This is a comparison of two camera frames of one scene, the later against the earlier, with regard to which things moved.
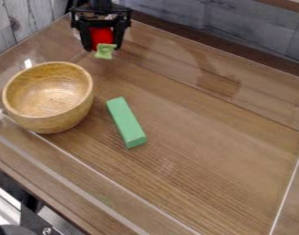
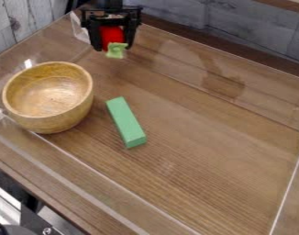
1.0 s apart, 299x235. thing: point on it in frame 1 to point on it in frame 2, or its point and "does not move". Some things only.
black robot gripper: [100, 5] to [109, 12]
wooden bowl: [47, 95] does not move
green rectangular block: [127, 122] does not move
